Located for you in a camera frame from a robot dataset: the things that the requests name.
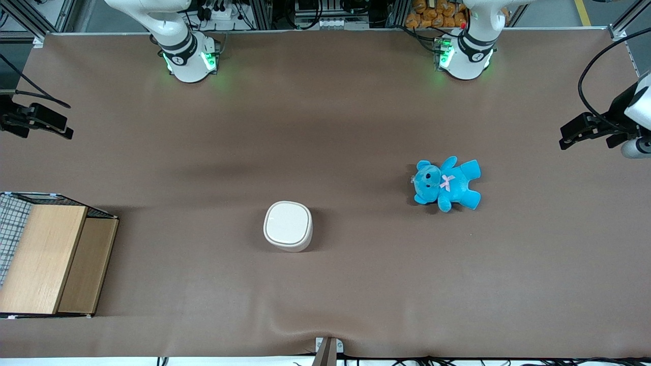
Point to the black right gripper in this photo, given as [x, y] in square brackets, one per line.
[7, 115]

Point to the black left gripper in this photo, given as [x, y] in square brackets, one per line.
[616, 111]

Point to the white trash can lid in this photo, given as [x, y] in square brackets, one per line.
[287, 222]

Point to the white trash can body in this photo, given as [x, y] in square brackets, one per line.
[290, 247]

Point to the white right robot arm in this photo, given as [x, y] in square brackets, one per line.
[185, 56]

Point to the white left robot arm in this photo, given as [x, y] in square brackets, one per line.
[465, 53]

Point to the blue teddy bear plush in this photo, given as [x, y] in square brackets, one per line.
[455, 185]

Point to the orange plush toy pile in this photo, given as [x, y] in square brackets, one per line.
[437, 15]

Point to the white power strip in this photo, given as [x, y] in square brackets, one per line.
[221, 12]

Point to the brown table mat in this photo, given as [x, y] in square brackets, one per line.
[325, 127]

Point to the white socket row unit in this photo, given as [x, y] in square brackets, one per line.
[330, 23]

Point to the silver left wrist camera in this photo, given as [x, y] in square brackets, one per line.
[638, 148]

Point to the aluminium frame profile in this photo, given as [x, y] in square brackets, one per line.
[628, 20]
[30, 20]

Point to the metal mounting bracket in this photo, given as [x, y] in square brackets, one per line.
[339, 346]

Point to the aluminium camera pole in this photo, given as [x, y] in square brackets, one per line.
[325, 356]

